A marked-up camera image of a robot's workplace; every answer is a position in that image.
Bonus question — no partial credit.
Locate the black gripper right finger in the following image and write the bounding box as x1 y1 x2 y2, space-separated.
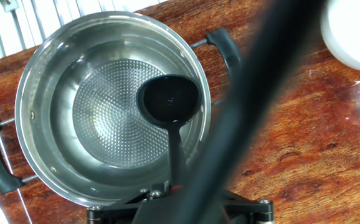
223 189 275 224

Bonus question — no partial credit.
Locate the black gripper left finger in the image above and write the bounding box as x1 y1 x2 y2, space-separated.
86 183 171 224

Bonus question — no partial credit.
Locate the black plastic ladle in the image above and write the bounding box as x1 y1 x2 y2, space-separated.
135 73 203 190

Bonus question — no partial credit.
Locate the white ceramic bowl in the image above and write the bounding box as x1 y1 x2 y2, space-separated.
320 0 360 75

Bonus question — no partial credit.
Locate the wood grain table mat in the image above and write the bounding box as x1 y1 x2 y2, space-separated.
0 0 360 224

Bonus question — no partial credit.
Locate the steel pot with black handles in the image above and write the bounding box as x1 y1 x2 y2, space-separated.
0 11 245 208

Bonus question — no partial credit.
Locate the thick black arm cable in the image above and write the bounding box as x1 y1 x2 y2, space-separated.
176 0 327 224

